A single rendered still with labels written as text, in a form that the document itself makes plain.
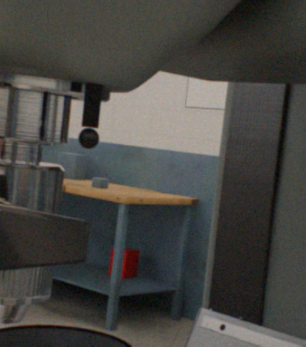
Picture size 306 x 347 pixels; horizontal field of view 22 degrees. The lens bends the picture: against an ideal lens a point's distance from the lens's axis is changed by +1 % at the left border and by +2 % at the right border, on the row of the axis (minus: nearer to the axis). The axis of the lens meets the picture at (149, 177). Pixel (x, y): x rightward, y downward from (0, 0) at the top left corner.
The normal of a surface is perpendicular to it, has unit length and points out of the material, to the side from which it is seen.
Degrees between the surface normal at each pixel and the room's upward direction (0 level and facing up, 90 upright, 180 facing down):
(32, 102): 90
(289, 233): 90
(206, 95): 90
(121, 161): 90
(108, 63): 124
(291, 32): 117
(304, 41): 135
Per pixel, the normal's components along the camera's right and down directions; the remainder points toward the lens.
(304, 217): -0.68, -0.04
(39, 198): 0.65, 0.11
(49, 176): 0.79, 0.12
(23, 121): 0.17, 0.07
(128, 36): 0.54, 0.66
